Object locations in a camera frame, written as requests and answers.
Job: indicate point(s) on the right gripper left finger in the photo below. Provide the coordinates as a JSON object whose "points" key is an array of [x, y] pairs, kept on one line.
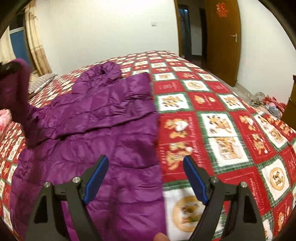
{"points": [[47, 220]]}

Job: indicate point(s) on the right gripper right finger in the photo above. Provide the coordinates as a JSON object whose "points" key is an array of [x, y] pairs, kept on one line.
{"points": [[243, 219]]}

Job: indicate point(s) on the purple hooded down jacket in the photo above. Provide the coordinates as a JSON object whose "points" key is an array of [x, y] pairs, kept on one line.
{"points": [[103, 114]]}

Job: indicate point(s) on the clothes pile on floor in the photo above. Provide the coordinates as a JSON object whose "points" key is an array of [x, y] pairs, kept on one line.
{"points": [[268, 104]]}

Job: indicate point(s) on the person's hand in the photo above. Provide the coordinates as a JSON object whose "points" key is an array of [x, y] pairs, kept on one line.
{"points": [[160, 237]]}

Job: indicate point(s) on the striped grey pillow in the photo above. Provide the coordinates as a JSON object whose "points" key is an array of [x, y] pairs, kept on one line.
{"points": [[36, 83]]}

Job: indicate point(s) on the beige right curtain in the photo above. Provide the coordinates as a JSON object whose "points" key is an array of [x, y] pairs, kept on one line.
{"points": [[34, 42]]}

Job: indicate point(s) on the dark window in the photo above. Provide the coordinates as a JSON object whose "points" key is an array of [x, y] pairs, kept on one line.
{"points": [[19, 40]]}

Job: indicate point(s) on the pink floral folded blanket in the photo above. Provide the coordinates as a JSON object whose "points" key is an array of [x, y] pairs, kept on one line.
{"points": [[5, 119]]}

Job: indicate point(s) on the red patterned bed cover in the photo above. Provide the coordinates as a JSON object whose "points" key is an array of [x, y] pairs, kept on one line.
{"points": [[198, 116]]}

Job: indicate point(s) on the brown wooden door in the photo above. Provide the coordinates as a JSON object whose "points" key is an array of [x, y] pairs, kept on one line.
{"points": [[223, 53]]}

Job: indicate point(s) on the red door decoration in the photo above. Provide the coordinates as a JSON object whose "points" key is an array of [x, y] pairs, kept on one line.
{"points": [[222, 11]]}

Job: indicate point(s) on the dark door frame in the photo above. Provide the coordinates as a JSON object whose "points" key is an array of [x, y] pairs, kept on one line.
{"points": [[192, 29]]}

